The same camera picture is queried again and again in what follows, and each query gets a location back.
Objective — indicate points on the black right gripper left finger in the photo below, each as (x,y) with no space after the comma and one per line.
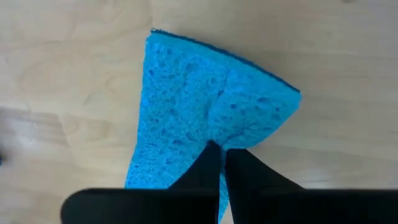
(155,205)

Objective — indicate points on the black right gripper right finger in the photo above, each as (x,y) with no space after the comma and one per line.
(280,205)

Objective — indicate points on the blue cellulose sponge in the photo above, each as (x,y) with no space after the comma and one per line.
(192,93)

